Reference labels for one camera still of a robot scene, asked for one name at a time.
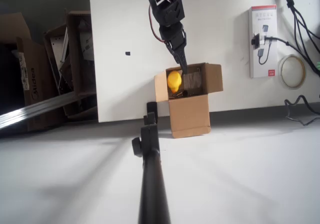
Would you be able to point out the open cardboard box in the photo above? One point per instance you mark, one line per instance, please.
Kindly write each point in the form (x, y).
(190, 116)

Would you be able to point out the flat white product box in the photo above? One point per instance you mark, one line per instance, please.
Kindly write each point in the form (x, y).
(271, 21)

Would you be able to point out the clear tape roll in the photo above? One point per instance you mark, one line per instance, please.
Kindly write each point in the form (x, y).
(292, 87)

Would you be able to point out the green connector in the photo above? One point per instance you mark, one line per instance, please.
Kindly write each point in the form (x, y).
(318, 66)

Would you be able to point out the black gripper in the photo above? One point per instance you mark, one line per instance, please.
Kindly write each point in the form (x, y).
(175, 40)

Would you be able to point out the perforated metal plate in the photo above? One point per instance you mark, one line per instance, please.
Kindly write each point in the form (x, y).
(56, 46)

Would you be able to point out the yellow ball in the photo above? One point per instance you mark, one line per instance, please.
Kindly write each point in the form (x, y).
(174, 81)

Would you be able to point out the black camera stand pole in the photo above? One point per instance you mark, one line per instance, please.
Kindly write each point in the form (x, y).
(152, 184)

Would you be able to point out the cardboard box with metal parts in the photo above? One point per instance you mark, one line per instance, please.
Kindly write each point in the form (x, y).
(75, 33)

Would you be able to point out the aluminium profile rail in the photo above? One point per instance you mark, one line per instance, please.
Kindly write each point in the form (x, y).
(37, 108)

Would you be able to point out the Midea cardboard box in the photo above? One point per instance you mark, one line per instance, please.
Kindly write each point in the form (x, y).
(35, 83)

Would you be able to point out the grey foil packet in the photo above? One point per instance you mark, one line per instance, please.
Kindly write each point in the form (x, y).
(192, 81)

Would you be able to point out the small black webcam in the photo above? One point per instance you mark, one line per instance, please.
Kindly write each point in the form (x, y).
(256, 41)

